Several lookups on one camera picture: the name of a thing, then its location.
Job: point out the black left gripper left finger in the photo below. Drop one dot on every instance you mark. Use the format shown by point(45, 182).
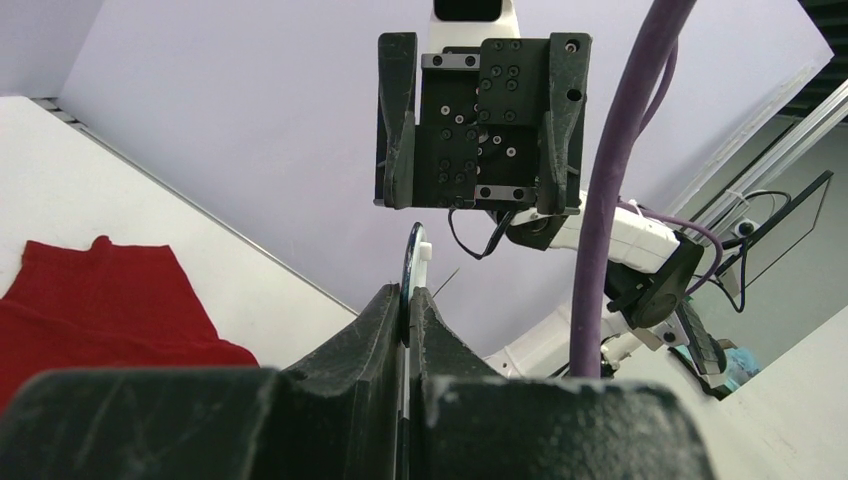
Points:
point(331, 415)

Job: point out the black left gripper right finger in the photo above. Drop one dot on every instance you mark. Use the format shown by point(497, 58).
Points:
point(469, 422)

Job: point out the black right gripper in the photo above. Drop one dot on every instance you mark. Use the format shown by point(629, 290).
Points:
point(477, 142)

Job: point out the blue round brooch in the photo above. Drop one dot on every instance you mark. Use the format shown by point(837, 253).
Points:
point(418, 254)

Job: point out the red t-shirt garment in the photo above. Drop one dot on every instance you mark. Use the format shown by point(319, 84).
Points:
point(110, 306)

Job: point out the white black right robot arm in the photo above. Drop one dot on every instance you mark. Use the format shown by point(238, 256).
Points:
point(648, 270)

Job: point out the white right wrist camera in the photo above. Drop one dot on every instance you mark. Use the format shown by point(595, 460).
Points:
point(469, 23)

